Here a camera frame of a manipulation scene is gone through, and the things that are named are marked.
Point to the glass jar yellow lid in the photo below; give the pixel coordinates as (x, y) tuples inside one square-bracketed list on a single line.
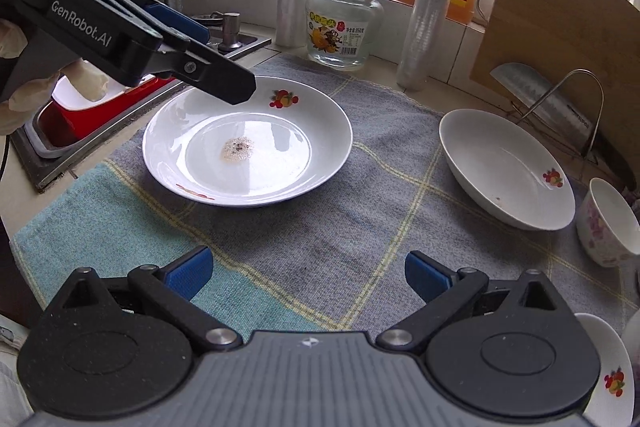
[(345, 22)]

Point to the person's white clothing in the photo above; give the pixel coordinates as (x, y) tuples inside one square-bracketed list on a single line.
[(12, 382)]

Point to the metal soap dispenser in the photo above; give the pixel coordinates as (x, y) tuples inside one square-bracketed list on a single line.
[(231, 29)]

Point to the person's left hand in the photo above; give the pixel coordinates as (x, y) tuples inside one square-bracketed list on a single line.
[(85, 79)]

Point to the red plastic basin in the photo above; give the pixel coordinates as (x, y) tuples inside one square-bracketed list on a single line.
[(65, 127)]

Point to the white pink floral bowl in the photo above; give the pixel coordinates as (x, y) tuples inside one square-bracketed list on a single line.
[(605, 227)]

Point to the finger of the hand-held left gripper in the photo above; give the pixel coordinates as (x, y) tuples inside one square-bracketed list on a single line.
[(175, 19), (220, 82)]

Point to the stainless steel sink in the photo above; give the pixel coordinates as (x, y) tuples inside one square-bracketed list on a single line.
[(240, 42)]

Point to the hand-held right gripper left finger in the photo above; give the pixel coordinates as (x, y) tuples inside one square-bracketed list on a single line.
[(190, 274)]

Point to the grey blue checkered mat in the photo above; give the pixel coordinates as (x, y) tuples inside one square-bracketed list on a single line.
[(350, 232)]

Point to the metal sink strainer lid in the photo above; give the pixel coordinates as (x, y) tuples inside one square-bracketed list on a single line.
[(207, 18)]

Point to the wooden cutting board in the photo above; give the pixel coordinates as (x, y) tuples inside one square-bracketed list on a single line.
[(550, 7)]

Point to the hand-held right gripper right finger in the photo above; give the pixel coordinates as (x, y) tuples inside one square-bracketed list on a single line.
[(425, 277)]

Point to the white fruit print plate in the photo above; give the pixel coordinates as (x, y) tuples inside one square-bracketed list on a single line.
[(607, 357), (500, 167), (265, 147)]

